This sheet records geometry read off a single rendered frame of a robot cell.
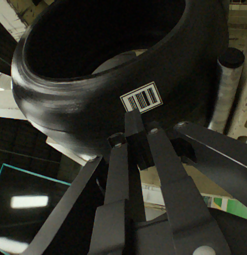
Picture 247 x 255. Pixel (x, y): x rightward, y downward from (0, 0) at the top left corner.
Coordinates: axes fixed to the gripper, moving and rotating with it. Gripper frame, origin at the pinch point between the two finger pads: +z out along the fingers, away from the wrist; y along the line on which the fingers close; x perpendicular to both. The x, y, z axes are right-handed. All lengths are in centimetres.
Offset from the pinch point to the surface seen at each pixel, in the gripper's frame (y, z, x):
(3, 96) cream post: -70, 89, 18
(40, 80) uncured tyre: -15.9, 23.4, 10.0
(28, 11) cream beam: -27, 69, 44
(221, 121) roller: 17.5, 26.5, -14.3
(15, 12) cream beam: -31, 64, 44
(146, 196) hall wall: -126, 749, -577
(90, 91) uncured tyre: -6.0, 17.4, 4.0
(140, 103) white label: 1.1, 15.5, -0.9
